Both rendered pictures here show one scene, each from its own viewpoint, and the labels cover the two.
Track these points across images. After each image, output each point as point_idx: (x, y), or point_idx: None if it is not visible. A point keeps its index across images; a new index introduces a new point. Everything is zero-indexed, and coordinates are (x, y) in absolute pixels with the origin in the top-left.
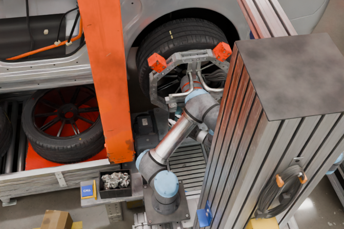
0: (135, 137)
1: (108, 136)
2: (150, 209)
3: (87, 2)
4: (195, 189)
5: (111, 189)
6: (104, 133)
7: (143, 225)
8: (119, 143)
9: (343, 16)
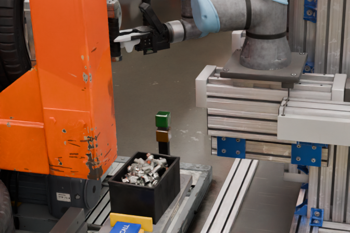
0: (27, 215)
1: (92, 70)
2: (272, 72)
3: None
4: (183, 209)
5: (162, 175)
6: (88, 61)
7: (286, 103)
8: (103, 94)
9: (27, 40)
